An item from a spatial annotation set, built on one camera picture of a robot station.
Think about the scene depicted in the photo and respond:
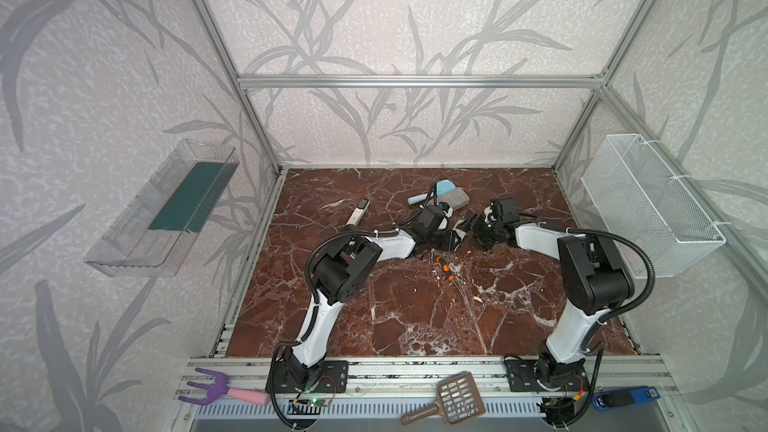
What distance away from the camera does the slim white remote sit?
1043mm

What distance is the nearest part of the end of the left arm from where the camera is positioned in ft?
2.62

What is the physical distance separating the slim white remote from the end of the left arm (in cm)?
30
